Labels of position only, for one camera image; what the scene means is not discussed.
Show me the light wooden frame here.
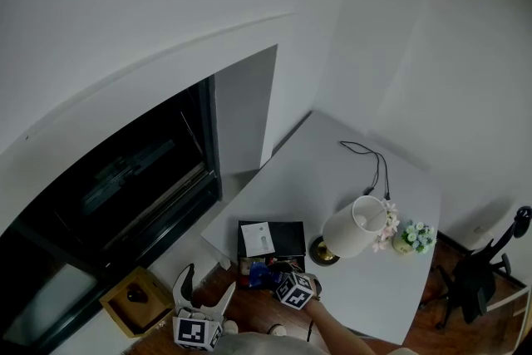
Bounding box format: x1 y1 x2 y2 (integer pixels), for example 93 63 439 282
485 286 532 316

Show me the white shade table lamp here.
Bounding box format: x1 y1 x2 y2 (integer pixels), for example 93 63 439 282
310 195 388 267

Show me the pink flower bouquet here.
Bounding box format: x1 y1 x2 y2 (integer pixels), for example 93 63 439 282
371 200 401 254

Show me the black window frame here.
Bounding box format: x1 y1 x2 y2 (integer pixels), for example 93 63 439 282
0 74 223 354

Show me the person's white shirt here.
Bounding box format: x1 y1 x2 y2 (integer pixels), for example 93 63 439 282
215 331 333 355

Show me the black cable on table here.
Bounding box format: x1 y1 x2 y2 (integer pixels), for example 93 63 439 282
339 140 392 200

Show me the black storage box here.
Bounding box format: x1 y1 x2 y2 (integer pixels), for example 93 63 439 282
237 219 308 292

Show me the yellow wooden box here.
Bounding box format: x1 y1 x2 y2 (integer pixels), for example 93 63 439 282
98 265 175 338

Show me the person's right forearm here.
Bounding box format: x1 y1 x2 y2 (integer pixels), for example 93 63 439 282
305 298 379 355

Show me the blue plastic bag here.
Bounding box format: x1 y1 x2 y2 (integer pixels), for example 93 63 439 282
248 261 275 288

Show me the blue white flower pot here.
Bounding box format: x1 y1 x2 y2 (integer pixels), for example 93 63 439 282
392 219 437 255

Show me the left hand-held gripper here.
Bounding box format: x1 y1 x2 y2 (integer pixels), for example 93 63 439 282
172 263 237 353

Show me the black office chair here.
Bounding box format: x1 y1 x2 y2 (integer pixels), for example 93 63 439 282
431 205 532 330

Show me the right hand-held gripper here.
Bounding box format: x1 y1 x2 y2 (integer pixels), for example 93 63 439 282
268 261 323 311

